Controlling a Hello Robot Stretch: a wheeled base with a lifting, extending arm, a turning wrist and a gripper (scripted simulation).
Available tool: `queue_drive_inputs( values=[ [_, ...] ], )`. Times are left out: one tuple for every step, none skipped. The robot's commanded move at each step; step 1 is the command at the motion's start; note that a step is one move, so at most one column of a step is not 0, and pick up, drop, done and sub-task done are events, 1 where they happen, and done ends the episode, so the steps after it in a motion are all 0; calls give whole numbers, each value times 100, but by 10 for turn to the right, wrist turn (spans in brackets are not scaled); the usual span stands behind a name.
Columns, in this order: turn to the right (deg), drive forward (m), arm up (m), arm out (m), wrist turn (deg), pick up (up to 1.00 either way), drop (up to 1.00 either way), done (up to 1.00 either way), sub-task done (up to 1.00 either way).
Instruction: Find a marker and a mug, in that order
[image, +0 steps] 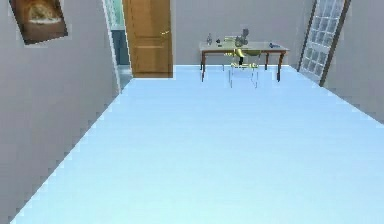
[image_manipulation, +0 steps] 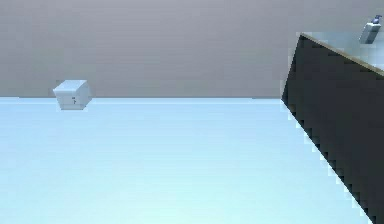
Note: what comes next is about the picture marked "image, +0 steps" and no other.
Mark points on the brown framed wall picture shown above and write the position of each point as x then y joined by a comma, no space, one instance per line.
39,20

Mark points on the brown wooden room door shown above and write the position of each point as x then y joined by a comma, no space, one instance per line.
149,36

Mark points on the small dark object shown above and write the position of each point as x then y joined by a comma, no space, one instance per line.
218,41

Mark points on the small blue object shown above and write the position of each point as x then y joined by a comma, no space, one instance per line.
274,45

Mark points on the clear glass bottle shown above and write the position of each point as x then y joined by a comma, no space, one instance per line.
209,39

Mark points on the yellow-green office chair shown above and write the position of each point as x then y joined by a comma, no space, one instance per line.
242,55

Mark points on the brown-framed paned glass door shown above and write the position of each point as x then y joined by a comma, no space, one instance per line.
321,36

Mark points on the glass-top wooden-leg table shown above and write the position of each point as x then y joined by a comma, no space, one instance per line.
246,47

